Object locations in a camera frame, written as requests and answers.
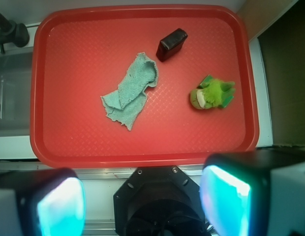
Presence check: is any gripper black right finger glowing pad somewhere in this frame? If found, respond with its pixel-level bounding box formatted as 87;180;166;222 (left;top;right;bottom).
200;149;305;236

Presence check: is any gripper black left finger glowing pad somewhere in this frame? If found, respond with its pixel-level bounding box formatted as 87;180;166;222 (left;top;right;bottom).
0;168;86;236

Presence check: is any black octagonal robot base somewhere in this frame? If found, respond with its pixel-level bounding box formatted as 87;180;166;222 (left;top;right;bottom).
113;166;210;236

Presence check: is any black box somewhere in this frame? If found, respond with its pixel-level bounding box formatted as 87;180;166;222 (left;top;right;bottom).
156;28;188;62

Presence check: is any green plush toy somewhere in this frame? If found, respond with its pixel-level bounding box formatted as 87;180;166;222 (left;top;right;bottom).
189;75;236;110

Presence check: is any teal knitted cloth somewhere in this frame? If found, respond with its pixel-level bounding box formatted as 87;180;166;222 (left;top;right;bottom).
101;52;159;131

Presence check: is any red plastic tray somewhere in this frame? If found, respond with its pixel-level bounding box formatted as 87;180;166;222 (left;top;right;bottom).
30;4;259;168

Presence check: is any metal sink basin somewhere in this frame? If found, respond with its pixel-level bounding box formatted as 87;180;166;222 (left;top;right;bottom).
0;47;33;137

